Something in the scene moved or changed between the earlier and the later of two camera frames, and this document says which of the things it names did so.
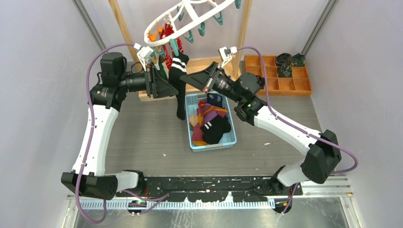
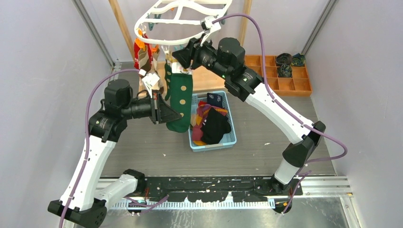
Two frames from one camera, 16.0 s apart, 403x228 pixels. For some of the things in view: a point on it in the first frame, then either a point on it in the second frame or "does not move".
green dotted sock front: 163,70 to 181,99
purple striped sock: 197,139 does not move
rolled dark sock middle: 284,71 does not move
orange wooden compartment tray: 299,85 does not move
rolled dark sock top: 284,59 does not move
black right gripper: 206,80 to 184,56
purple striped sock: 206,111 does not move
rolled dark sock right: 298,60 does not move
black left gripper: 160,88 to 161,111
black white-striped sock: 177,69 to 215,125
